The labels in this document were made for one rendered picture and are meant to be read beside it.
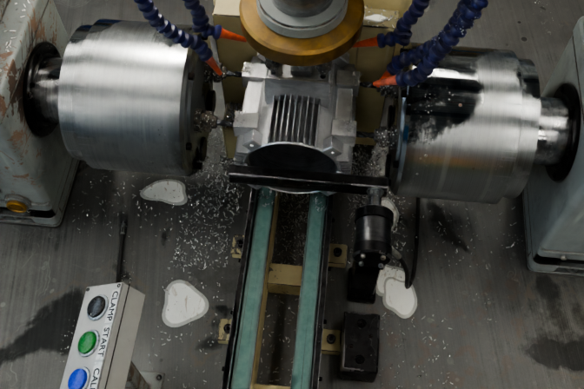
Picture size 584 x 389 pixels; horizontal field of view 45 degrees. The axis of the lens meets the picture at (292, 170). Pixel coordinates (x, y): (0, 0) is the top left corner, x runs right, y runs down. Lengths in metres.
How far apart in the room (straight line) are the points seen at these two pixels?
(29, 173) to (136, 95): 0.26
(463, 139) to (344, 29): 0.24
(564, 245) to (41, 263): 0.92
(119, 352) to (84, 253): 0.40
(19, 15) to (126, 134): 0.26
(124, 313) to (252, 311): 0.23
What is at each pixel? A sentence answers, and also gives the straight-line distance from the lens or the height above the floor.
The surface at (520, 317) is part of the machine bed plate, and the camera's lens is 1.32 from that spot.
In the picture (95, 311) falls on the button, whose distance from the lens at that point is 1.01.
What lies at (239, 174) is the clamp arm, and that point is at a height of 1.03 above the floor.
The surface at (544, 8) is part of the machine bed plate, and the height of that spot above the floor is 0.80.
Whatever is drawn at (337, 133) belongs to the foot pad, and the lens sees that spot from 1.10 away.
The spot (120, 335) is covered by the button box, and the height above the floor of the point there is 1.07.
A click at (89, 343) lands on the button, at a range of 0.99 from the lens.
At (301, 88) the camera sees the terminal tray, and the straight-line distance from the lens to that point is 1.09.
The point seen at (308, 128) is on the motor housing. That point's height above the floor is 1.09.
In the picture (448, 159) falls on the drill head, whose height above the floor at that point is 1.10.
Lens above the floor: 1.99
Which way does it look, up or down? 59 degrees down
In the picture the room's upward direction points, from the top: straight up
